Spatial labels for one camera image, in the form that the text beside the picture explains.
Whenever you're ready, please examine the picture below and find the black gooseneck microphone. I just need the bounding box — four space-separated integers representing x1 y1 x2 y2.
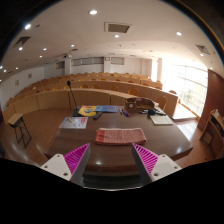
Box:
67 80 81 117

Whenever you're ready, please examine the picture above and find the wooden bookshelf cabinet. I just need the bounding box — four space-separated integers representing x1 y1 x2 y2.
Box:
200 109 224 159

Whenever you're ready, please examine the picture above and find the small folding side table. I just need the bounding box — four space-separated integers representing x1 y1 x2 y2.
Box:
8 113 32 147

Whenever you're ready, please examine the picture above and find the white notebook pad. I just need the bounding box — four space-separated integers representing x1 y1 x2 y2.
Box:
150 115 173 125

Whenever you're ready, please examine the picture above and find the red marker pen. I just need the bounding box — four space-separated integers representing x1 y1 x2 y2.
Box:
123 110 129 117

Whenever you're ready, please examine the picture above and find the white printed paper sheet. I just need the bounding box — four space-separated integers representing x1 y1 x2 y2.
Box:
59 117 88 129

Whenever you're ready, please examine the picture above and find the red patterned folded towel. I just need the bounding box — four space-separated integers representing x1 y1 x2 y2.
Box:
95 128 147 145

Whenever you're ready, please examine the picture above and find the black remote control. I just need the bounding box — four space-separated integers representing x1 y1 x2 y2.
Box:
93 112 102 120

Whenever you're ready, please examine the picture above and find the blue booklet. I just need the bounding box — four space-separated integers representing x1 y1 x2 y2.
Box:
95 105 119 113

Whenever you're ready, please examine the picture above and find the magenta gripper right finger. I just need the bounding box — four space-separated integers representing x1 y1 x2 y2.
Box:
132 144 181 185

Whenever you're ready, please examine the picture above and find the wooden desk organizer box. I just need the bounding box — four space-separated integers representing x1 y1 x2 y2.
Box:
125 97 155 110

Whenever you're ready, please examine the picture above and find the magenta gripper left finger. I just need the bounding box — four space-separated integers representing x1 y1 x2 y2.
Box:
41 143 91 186

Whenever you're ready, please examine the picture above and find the long curved wooden desk row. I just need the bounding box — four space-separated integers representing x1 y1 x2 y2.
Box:
3 81 178 124

